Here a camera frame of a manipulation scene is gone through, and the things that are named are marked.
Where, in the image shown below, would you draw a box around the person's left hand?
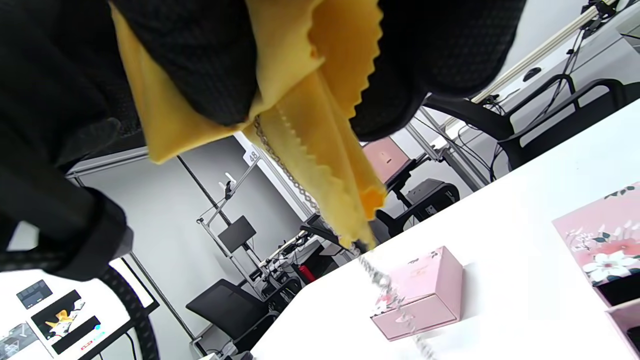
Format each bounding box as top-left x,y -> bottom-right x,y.
0,0 -> 148,282

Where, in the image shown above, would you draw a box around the silver necklace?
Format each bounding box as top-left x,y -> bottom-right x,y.
252,115 -> 438,360

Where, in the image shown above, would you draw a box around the distant black office chair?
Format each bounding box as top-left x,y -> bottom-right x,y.
186,278 -> 281,352

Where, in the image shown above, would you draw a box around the black glove cable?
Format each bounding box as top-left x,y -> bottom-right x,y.
97,267 -> 161,360

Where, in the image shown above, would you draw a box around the pink floral jewelry box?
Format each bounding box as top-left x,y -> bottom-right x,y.
371,246 -> 464,342
551,181 -> 640,307

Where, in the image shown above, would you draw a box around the black office chair chrome base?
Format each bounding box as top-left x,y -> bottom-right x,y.
424,74 -> 640,172

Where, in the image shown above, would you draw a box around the person's right hand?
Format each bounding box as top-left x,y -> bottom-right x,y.
110,0 -> 527,142

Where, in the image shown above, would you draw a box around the black mesh office chair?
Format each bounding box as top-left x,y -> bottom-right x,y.
300,207 -> 426,246

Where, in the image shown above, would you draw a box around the small black mounted screen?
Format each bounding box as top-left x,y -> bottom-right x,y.
217,215 -> 257,253

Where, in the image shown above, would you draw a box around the yellow cloth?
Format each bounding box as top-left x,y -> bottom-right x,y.
110,0 -> 388,250

